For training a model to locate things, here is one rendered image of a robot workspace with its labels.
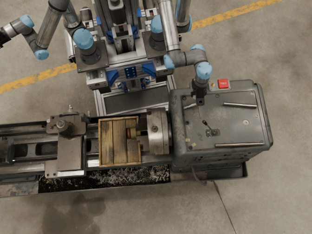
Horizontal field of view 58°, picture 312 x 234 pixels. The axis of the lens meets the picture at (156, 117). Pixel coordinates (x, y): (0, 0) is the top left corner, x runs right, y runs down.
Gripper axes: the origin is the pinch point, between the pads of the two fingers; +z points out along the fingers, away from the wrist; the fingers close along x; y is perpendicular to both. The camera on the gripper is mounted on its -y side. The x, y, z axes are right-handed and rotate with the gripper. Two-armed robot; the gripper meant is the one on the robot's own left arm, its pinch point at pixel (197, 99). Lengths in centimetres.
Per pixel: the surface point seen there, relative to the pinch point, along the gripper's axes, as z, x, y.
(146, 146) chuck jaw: 19.3, 33.7, -22.3
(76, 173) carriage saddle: 38, 84, -34
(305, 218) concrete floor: 130, -110, -81
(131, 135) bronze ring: 18.6, 42.6, -14.6
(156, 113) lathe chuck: 8.1, 25.5, -4.8
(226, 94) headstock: 4.5, -19.4, 3.2
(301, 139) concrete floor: 130, -125, -4
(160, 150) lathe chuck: 15.7, 24.3, -26.6
